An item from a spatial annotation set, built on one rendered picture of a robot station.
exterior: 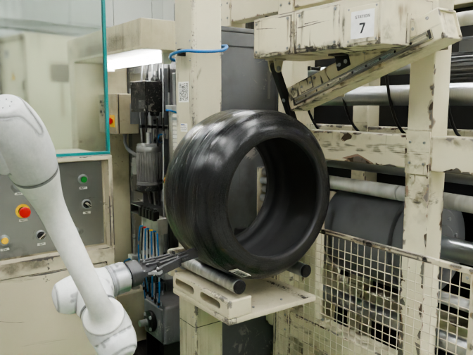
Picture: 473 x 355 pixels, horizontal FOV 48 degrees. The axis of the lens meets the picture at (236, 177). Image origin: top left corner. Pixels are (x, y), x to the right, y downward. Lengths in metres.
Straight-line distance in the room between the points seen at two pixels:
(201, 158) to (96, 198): 0.72
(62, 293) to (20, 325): 0.69
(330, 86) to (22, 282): 1.32
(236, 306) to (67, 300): 0.52
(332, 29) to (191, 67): 0.52
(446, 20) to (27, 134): 1.21
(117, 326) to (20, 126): 0.57
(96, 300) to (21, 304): 0.83
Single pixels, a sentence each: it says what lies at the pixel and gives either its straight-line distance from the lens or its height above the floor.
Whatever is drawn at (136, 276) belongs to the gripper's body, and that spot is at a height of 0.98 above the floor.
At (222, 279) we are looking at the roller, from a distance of 1.71.
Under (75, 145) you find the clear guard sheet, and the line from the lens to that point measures 2.10.
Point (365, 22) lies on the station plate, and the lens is 1.66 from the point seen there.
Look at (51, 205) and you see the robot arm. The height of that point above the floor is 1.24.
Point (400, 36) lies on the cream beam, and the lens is 1.69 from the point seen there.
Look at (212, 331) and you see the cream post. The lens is 2.14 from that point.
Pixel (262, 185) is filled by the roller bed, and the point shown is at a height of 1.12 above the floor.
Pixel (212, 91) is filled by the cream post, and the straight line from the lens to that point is 1.96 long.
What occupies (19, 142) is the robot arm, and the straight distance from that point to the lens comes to 1.08.
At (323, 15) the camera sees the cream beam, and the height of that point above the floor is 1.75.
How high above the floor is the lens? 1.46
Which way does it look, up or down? 8 degrees down
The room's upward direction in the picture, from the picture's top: straight up
